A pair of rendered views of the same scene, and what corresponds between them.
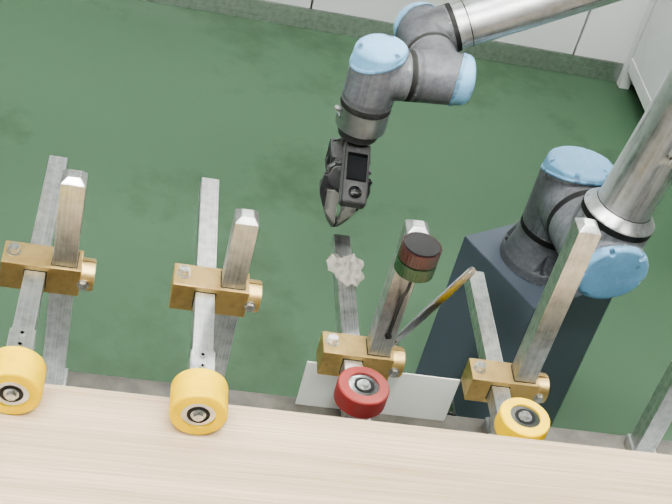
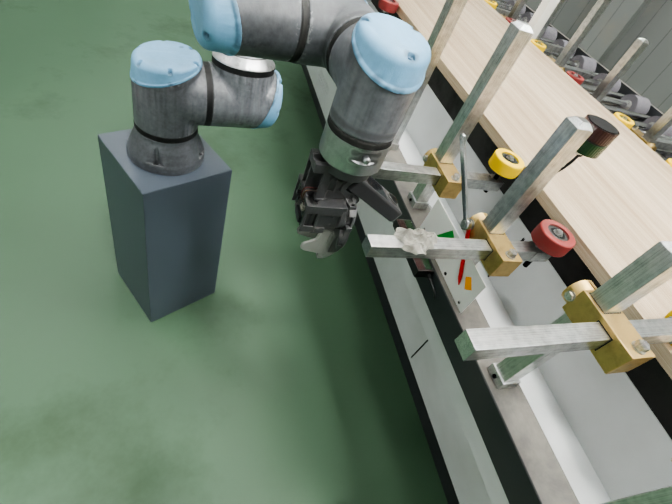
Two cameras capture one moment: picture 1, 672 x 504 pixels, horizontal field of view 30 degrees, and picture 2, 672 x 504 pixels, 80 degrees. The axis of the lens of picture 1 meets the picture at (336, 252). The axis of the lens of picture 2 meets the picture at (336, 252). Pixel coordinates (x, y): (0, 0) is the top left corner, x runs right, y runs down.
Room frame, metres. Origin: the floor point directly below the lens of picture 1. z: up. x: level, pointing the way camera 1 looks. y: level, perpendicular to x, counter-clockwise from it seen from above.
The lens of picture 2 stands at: (1.99, 0.49, 1.33)
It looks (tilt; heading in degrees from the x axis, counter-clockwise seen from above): 45 degrees down; 252
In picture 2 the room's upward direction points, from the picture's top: 25 degrees clockwise
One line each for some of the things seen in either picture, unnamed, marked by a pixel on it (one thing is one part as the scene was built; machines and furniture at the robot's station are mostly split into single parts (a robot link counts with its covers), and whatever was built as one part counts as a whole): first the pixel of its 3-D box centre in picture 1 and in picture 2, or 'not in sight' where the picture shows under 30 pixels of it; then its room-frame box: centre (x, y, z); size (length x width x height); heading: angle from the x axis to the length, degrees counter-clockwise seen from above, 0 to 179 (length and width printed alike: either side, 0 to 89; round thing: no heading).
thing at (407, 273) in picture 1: (415, 263); (586, 142); (1.46, -0.12, 1.09); 0.06 x 0.06 x 0.02
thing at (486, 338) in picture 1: (490, 362); (427, 175); (1.60, -0.30, 0.82); 0.43 x 0.03 x 0.04; 13
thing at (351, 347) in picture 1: (360, 358); (491, 243); (1.49, -0.08, 0.85); 0.13 x 0.06 x 0.05; 103
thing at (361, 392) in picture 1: (356, 408); (541, 249); (1.37, -0.09, 0.85); 0.08 x 0.08 x 0.11
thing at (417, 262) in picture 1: (420, 250); (597, 130); (1.46, -0.12, 1.11); 0.06 x 0.06 x 0.02
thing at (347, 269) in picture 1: (346, 265); (419, 237); (1.68, -0.02, 0.87); 0.09 x 0.07 x 0.02; 13
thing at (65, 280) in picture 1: (48, 269); not in sight; (1.39, 0.40, 0.95); 0.13 x 0.06 x 0.05; 103
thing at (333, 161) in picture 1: (351, 152); (331, 190); (1.88, 0.02, 0.97); 0.09 x 0.08 x 0.12; 13
